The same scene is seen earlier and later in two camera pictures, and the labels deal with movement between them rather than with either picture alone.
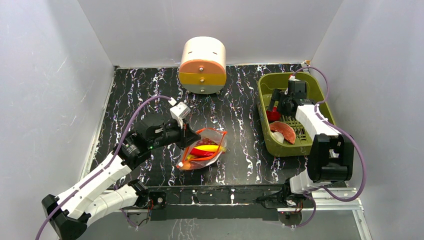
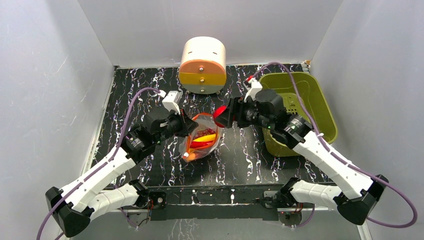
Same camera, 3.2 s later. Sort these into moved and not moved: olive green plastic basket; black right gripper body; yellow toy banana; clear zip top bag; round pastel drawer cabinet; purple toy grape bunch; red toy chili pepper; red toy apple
Moved: purple toy grape bunch; red toy chili pepper; red toy apple; yellow toy banana; clear zip top bag; black right gripper body
Not moved: round pastel drawer cabinet; olive green plastic basket
